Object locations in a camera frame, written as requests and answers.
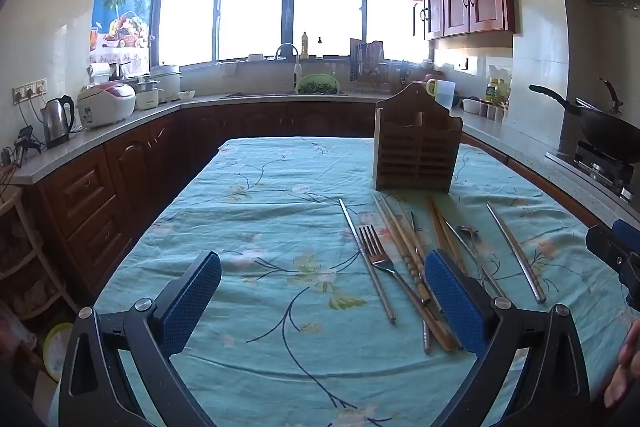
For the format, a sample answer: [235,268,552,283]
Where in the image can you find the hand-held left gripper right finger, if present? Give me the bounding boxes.
[425,249,592,427]

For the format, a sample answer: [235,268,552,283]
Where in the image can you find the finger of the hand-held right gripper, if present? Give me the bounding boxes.
[585,225,640,303]
[613,219,640,253]

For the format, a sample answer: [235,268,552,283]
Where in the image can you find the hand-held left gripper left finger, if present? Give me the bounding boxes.
[59,251,222,427]

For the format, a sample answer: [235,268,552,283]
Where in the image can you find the wooden utensil holder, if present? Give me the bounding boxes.
[374,83,463,194]

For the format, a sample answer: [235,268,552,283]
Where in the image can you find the person's right hand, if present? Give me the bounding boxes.
[604,317,640,409]

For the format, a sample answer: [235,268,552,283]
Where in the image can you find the thin metal chopstick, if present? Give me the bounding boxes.
[410,211,432,355]

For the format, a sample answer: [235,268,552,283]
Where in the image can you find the turned wooden chopstick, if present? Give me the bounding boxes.
[397,203,432,306]

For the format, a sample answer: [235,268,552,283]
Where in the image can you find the gas stove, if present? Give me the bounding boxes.
[571,139,640,204]

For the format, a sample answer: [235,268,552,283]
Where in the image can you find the brown wooden chopstick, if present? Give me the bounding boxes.
[428,198,458,278]
[433,199,468,278]

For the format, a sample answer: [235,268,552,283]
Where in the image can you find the wide metal chopstick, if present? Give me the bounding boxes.
[486,203,547,305]

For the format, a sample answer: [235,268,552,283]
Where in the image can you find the metal fork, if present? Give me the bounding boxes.
[358,224,441,313]

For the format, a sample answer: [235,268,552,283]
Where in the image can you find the teal floral tablecloth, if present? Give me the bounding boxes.
[50,136,640,427]

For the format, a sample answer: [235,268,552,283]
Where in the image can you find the black wok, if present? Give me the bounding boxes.
[528,77,640,165]

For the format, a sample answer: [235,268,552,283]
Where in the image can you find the wooden base cabinets with countertop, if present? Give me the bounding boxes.
[10,91,640,308]

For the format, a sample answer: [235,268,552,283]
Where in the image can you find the long metal chopstick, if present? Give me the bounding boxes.
[339,198,397,325]

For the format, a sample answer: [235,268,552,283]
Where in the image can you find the yellow green plate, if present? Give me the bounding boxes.
[42,321,77,381]

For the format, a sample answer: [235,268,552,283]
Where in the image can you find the white storage rack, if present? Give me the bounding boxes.
[0,191,69,324]

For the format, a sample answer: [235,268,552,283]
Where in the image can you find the row of spice jars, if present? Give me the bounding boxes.
[479,101,508,123]

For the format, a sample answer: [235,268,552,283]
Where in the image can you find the yellow cooking oil bottle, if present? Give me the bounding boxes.
[482,77,507,106]

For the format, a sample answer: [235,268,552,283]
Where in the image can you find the clear measuring jug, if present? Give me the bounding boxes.
[425,79,457,110]

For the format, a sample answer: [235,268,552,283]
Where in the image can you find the small white blender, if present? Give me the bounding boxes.
[135,77,162,111]

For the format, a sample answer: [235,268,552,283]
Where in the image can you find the white and pink rice cooker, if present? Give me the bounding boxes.
[76,82,137,131]

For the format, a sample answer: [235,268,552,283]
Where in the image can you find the tall white rice cooker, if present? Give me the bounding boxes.
[150,63,184,104]

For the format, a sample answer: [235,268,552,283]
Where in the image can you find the steel electric kettle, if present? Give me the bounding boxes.
[40,95,76,150]

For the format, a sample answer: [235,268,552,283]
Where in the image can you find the green colander with greens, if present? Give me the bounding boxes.
[295,74,342,96]

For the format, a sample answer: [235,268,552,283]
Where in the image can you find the dish rack with cutting boards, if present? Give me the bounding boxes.
[348,39,389,84]

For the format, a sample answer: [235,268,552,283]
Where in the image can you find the chrome kitchen faucet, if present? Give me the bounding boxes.
[275,42,302,94]

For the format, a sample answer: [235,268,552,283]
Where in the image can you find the large kitchen window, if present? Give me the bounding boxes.
[154,0,432,68]

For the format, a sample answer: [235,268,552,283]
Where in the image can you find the black gadget with cables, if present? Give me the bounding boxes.
[0,125,42,168]

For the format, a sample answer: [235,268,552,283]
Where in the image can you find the wall socket strip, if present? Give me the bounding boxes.
[12,78,49,103]

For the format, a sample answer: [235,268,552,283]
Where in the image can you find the tropical fruit wall poster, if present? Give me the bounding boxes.
[89,0,155,75]

